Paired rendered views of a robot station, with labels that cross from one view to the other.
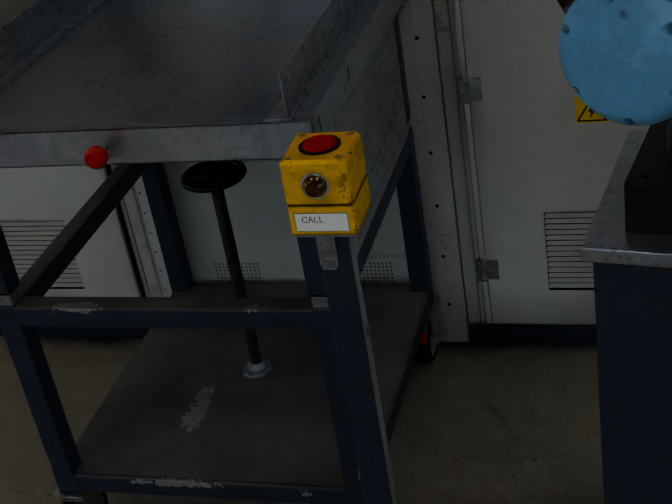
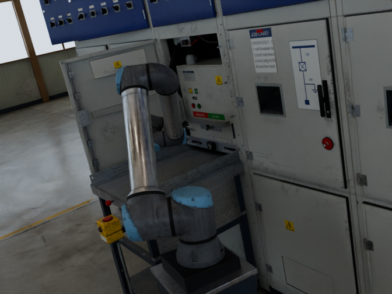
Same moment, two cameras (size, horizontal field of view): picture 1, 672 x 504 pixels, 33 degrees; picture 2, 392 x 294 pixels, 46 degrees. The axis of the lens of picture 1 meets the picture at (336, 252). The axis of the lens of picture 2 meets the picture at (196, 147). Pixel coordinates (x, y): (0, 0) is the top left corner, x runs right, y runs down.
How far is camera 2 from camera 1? 159 cm
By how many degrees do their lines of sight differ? 38
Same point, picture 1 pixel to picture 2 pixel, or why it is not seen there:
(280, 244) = (223, 237)
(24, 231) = not seen: hidden behind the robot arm
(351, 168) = (108, 227)
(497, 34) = (263, 192)
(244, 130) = not seen: hidden behind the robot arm
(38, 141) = (105, 194)
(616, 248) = (153, 271)
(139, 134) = (117, 200)
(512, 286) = (276, 277)
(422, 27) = (248, 183)
